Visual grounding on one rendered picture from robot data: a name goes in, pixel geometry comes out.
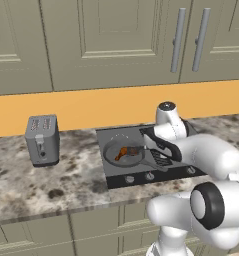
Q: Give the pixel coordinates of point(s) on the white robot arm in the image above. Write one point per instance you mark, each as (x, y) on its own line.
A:
(204, 156)

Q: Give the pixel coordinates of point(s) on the round grey hob knob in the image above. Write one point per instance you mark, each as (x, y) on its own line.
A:
(150, 175)
(191, 170)
(129, 179)

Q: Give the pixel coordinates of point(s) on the grey two-slot toaster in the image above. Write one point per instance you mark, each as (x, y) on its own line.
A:
(41, 146)

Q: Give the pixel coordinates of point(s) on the beige base cupboard door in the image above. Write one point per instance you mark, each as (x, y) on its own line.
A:
(97, 230)
(136, 226)
(31, 238)

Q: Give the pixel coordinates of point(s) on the beige wall cupboard door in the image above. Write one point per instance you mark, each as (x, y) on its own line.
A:
(14, 43)
(227, 40)
(114, 40)

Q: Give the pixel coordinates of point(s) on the orange brown chicken piece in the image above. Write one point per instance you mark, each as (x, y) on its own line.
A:
(121, 153)

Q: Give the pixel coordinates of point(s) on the grey frying pan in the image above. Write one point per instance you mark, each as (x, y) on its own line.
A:
(126, 161)

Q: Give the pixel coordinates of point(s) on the dark grey hob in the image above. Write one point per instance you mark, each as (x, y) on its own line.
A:
(106, 173)

